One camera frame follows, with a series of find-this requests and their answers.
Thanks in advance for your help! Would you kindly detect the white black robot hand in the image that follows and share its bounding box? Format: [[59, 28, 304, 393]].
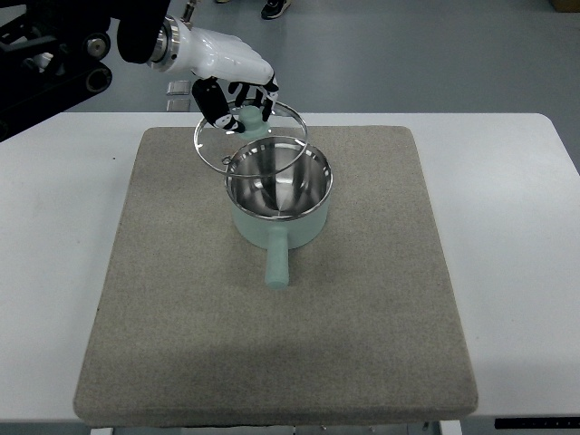
[[148, 15, 279, 133]]

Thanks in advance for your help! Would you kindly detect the glass lid with green knob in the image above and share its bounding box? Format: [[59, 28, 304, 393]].
[[193, 100, 308, 179]]

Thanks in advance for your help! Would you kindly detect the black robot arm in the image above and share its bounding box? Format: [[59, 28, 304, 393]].
[[1, 1, 169, 140]]

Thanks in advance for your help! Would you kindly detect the metal floor plate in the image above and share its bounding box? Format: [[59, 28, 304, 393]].
[[166, 81, 191, 96], [166, 99, 191, 112]]

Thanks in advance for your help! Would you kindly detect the person's left black sneaker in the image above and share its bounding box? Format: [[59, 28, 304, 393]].
[[261, 0, 292, 20]]

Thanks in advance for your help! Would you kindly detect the mint green saucepan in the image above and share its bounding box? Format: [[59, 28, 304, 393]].
[[225, 144, 334, 289]]

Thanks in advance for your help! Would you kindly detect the grey felt mat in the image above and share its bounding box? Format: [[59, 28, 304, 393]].
[[73, 126, 479, 427]]

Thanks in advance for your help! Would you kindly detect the cardboard box corner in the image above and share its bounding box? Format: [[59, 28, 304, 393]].
[[549, 0, 580, 13]]

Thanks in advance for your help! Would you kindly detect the black panel under table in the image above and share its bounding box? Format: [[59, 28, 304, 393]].
[[494, 417, 580, 430]]

